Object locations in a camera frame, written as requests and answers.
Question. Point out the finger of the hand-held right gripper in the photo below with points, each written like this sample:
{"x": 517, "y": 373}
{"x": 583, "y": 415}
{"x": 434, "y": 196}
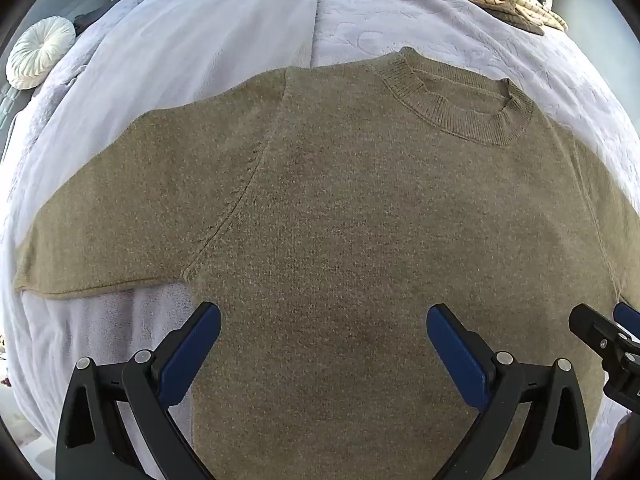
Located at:
{"x": 592, "y": 327}
{"x": 629, "y": 314}

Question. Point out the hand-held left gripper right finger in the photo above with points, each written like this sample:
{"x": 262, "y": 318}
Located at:
{"x": 457, "y": 355}

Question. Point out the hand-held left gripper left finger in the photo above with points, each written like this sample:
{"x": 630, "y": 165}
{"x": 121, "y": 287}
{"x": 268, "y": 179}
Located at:
{"x": 192, "y": 347}

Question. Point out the olive knit sweater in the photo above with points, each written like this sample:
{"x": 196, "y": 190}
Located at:
{"x": 340, "y": 220}

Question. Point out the smooth lavender blanket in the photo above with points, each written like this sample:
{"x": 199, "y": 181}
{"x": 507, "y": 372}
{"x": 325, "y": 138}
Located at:
{"x": 200, "y": 35}

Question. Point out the lavender embossed blanket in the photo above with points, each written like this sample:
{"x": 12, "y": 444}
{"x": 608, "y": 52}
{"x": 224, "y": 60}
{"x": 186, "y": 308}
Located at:
{"x": 450, "y": 25}

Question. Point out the round white pleated pillow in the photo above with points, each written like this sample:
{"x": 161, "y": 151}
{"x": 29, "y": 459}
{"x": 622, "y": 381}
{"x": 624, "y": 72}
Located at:
{"x": 40, "y": 52}

